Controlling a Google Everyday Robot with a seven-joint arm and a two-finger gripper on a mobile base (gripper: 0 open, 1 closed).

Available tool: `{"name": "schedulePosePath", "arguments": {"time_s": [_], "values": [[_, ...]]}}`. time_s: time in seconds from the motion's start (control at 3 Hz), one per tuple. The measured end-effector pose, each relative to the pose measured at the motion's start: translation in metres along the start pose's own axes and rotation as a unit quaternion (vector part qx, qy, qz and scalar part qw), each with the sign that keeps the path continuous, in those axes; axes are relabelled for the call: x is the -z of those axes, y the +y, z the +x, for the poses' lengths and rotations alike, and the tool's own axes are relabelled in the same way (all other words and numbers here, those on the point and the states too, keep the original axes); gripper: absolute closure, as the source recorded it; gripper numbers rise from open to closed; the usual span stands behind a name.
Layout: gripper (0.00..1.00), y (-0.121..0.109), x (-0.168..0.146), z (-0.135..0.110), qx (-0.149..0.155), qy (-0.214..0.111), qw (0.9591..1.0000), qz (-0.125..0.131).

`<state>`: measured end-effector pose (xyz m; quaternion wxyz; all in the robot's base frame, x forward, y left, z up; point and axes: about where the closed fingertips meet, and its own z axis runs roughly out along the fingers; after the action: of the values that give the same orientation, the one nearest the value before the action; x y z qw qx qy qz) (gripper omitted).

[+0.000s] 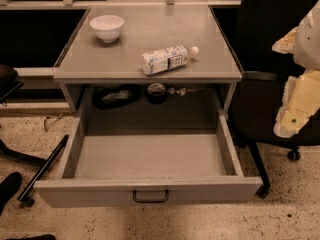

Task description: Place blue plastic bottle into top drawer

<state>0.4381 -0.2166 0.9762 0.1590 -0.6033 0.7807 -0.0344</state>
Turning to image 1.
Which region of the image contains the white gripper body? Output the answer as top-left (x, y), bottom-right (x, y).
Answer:
top-left (293, 0), bottom-right (320, 70)

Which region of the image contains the white ceramic bowl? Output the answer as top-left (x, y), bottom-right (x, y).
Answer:
top-left (89, 15), bottom-right (124, 43)

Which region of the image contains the grey open top drawer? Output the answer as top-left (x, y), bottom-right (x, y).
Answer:
top-left (33, 85), bottom-right (264, 209)

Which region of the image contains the black office chair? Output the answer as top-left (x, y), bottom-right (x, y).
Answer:
top-left (229, 0), bottom-right (320, 198)

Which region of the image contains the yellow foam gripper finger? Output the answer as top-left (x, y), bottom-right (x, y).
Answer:
top-left (273, 69), bottom-right (320, 138)
top-left (272, 27), bottom-right (297, 54)

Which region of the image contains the black chair seat left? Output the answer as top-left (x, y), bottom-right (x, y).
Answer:
top-left (0, 64), bottom-right (23, 102)

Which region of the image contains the black object with label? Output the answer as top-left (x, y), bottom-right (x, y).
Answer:
top-left (92, 84), bottom-right (141, 110)

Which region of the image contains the grey cabinet with top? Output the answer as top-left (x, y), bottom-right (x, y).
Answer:
top-left (54, 4), bottom-right (241, 109)

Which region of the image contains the black drawer handle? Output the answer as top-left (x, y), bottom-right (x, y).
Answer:
top-left (132, 190), bottom-right (169, 204)

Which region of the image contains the blue labelled plastic bottle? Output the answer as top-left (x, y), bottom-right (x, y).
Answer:
top-left (142, 45), bottom-right (199, 76)

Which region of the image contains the black tape roll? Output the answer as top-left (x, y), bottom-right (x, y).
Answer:
top-left (147, 83), bottom-right (167, 104)

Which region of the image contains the black chair base left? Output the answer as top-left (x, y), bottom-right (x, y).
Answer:
top-left (0, 135), bottom-right (69, 207)

